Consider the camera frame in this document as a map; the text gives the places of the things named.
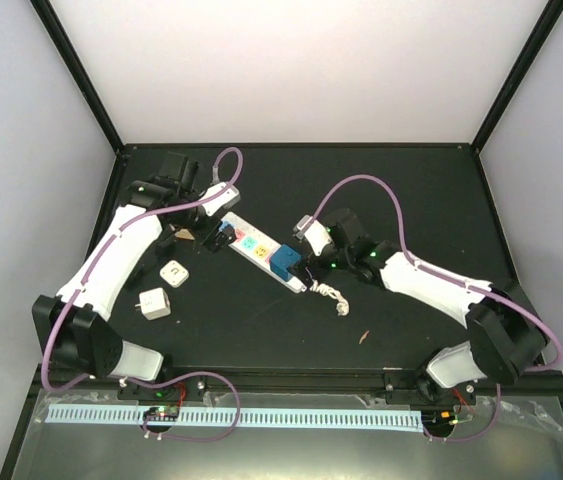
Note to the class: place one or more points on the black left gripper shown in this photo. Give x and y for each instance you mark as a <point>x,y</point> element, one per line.
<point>220,240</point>

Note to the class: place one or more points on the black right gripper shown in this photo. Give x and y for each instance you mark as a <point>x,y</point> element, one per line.
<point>310,261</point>

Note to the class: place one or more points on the blue cube socket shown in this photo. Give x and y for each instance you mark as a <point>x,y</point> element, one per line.
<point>282,260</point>

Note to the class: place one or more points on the white power strip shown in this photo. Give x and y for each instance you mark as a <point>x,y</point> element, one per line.
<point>258,248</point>

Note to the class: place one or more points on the beige dragon cube socket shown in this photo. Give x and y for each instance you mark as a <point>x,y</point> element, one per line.
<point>184,235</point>

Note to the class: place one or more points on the white plug adapter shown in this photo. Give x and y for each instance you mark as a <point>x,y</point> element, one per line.
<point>174,274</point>

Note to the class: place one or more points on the white tiger cube socket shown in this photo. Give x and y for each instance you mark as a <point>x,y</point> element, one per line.
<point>154,304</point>

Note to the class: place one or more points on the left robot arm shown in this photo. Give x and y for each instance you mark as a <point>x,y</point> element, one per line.
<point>73,325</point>

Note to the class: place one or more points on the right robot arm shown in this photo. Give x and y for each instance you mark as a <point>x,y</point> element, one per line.
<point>501,342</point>

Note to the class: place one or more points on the small green circuit board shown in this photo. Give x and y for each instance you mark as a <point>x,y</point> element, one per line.
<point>161,413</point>

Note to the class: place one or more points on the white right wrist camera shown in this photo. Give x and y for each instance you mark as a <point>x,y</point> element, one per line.
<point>314,233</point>

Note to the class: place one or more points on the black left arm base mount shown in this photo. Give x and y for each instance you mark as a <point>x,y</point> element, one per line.
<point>172,394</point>

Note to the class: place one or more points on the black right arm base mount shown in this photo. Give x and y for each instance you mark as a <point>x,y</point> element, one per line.
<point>414,387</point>

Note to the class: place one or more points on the light blue slotted cable duct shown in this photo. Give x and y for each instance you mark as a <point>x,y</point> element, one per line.
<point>224,417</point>

